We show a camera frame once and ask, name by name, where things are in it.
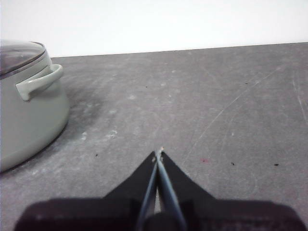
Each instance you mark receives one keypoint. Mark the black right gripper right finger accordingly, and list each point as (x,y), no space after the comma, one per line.
(216,216)

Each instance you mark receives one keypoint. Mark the glass pot lid with knob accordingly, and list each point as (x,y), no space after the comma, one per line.
(16,56)

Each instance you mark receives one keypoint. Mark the pale green electric pot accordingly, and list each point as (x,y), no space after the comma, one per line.
(29,120)

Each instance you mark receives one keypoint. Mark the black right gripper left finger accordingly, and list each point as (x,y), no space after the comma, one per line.
(108,214)

